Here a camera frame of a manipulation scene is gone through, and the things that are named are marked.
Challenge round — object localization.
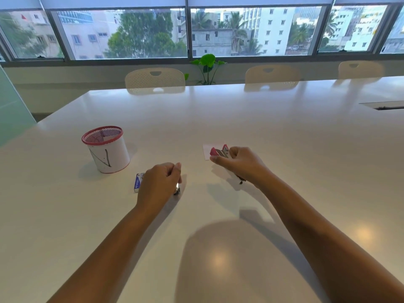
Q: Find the person's right hand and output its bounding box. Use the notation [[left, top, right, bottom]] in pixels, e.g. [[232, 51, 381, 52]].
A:
[[210, 146, 272, 188]]

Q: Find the person's left hand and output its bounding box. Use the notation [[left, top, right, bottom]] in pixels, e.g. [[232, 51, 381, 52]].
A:
[[135, 162, 182, 209]]

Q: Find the pink stapler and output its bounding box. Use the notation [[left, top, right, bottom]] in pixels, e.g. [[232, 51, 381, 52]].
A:
[[210, 144, 247, 185]]

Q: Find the person's left forearm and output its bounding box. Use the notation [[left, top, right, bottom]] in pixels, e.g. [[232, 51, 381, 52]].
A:
[[47, 199, 168, 303]]

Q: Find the person's right forearm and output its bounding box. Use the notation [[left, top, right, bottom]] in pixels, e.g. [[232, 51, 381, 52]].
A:
[[252, 172, 404, 303]]

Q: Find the white paper slip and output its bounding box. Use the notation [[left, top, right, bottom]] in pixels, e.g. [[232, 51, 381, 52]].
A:
[[203, 144, 224, 161]]

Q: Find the blue staple box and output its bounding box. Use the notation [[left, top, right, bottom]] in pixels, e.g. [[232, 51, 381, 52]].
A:
[[133, 173, 146, 193]]

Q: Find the red mesh pen holder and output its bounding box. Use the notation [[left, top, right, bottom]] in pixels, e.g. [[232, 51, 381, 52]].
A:
[[81, 126, 130, 174]]

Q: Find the white perforated chair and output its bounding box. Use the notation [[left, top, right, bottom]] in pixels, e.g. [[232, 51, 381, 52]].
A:
[[125, 68, 186, 94], [338, 60, 384, 80], [245, 65, 300, 92]]

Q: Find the green potted plant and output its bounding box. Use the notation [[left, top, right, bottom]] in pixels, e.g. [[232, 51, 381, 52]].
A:
[[184, 54, 227, 85]]

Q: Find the frosted glass partition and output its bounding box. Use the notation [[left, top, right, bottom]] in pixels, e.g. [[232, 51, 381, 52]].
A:
[[0, 65, 37, 148]]

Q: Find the window frame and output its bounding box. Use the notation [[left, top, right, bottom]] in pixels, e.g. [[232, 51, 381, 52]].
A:
[[0, 2, 404, 67]]

